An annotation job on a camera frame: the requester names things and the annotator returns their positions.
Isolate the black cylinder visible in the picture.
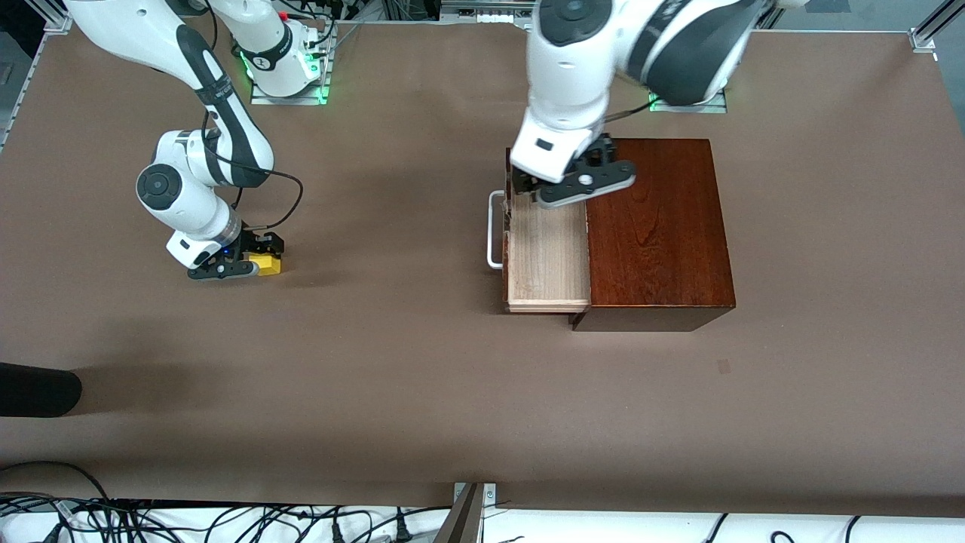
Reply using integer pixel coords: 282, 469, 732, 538
0, 362, 84, 418

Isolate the dark brown wooden cabinet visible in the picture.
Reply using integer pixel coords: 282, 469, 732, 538
571, 138, 737, 333

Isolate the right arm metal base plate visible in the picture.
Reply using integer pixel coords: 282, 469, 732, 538
251, 30, 334, 106

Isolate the wooden drawer with white handle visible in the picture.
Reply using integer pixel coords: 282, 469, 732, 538
488, 147, 591, 314

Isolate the gray socket strip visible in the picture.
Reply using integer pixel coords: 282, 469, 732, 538
441, 0, 538, 28

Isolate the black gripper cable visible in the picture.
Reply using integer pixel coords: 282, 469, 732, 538
202, 106, 305, 231
603, 104, 655, 125

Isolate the silver corner bracket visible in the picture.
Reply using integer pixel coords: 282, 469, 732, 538
454, 483, 498, 514

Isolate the aluminium corner profile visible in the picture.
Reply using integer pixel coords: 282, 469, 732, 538
911, 0, 965, 52

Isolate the thick black arc cable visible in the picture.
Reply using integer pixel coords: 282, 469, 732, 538
0, 460, 114, 505

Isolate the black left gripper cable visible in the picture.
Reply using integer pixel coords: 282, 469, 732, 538
603, 104, 655, 125

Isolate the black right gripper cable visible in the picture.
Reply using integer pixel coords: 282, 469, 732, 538
202, 106, 305, 231

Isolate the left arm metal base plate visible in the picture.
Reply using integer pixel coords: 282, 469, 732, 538
650, 89, 730, 115

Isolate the gray aluminium profile bar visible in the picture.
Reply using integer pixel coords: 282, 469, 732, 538
433, 484, 483, 543

